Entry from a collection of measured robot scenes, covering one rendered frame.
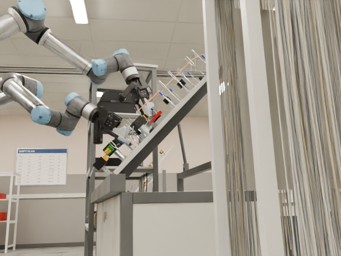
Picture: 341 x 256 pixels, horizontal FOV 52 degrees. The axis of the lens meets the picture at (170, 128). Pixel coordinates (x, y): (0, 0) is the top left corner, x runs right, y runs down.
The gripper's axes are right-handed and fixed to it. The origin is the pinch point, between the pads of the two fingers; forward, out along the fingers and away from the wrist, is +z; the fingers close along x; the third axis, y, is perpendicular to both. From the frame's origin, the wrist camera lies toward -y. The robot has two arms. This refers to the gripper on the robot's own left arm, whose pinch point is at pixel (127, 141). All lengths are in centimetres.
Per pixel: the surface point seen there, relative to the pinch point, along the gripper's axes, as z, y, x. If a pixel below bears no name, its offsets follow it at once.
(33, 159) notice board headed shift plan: -411, -335, 594
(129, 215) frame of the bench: 25.1, -12.7, -30.8
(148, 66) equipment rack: -55, 29, 111
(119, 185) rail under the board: 16.5, -6.2, -30.4
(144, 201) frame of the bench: 26.3, -6.9, -26.8
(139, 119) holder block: -2.0, 10.5, 5.8
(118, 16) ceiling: -200, 61, 283
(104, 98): -67, -8, 95
